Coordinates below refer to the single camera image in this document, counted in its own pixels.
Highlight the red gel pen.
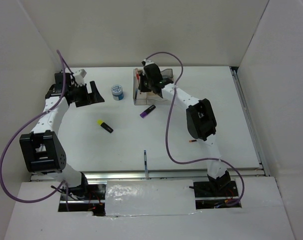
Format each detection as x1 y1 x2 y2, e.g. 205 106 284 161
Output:
135 68 142 94

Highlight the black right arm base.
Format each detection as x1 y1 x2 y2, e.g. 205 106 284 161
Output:
189 180 241 210

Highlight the purple cable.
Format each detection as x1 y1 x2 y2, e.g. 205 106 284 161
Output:
145 51 245 206
0 49 75 210

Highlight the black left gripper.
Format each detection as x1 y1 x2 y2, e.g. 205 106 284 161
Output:
69 81 104 108

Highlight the blue clear pen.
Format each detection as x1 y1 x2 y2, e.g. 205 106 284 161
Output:
143 150 150 180

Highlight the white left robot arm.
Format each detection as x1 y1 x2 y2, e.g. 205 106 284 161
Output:
19 81 105 200

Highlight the round blue white tin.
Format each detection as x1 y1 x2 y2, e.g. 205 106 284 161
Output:
111 84 124 101

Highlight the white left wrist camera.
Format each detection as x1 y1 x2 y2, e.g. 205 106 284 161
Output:
72 69 87 86

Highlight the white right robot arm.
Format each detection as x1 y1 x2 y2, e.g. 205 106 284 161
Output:
138 59 231 196

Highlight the yellow black highlighter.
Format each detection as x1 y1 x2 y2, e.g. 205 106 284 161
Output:
97 119 114 133

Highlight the long clear smoky tray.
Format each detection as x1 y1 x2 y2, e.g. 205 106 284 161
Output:
132 68 148 106

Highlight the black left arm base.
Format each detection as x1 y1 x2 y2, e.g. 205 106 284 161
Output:
58 183 107 217

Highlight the purple black highlighter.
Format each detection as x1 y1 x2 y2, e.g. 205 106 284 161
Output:
140 104 156 118

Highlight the dark smoky plastic tray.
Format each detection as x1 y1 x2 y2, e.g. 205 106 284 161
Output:
160 68 174 79

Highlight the clear plastic tray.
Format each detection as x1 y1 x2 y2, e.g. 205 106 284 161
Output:
147 98 171 106

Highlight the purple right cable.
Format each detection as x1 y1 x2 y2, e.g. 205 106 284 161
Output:
145 51 245 206

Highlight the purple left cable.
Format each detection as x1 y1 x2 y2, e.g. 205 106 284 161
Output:
0 49 75 210

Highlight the white foam front panel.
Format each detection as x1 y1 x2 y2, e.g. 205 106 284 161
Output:
105 179 196 217

